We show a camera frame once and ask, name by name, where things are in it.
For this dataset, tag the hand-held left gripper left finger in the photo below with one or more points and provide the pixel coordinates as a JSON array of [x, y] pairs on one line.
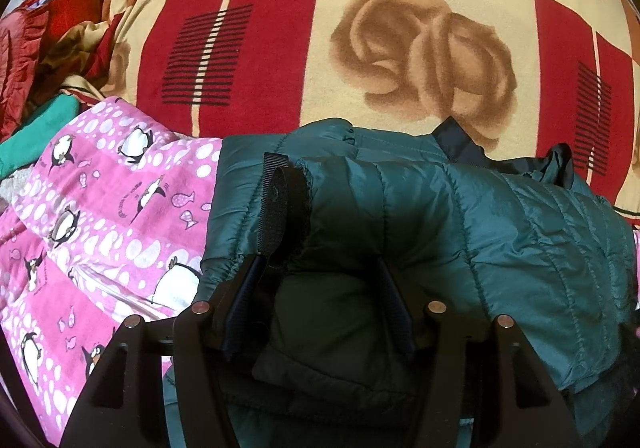
[[245, 298]]

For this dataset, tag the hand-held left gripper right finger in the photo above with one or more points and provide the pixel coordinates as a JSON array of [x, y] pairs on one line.
[[396, 309]]

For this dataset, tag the dark green puffer jacket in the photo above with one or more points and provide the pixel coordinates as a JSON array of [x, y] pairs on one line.
[[450, 228]]

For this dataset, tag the pink penguin print blanket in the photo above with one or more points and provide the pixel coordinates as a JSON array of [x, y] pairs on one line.
[[100, 208]]

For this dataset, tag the green cloth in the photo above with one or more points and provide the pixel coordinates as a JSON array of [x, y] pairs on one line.
[[35, 133]]

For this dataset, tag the rose print checkered blanket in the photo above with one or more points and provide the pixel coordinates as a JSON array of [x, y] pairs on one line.
[[320, 18]]

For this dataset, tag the yellow brown patterned cloth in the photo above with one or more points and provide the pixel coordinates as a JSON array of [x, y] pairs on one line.
[[80, 58]]

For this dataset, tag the red ruffled cushion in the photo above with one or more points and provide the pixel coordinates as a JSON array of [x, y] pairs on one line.
[[20, 63]]

